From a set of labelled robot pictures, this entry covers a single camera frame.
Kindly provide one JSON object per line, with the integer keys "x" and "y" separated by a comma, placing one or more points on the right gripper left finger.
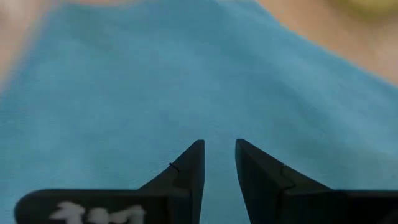
{"x": 186, "y": 186}

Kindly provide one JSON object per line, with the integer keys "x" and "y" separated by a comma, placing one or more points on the blue microfiber towel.
{"x": 186, "y": 77}

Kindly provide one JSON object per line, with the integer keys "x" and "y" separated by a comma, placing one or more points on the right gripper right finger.
{"x": 267, "y": 193}

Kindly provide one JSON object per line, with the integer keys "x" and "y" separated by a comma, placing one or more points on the yellow plastic bin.
{"x": 370, "y": 6}

